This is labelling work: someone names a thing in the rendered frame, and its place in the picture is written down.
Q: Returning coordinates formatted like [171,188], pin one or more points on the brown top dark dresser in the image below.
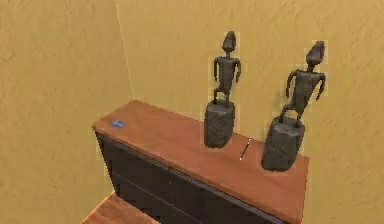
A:
[173,150]

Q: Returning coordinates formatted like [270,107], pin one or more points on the blue flat card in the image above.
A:
[117,124]

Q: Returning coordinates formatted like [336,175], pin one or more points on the brown wooden furniture top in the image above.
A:
[113,211]

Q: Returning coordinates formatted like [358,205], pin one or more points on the dark figure statue on pedestal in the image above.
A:
[283,143]
[220,123]

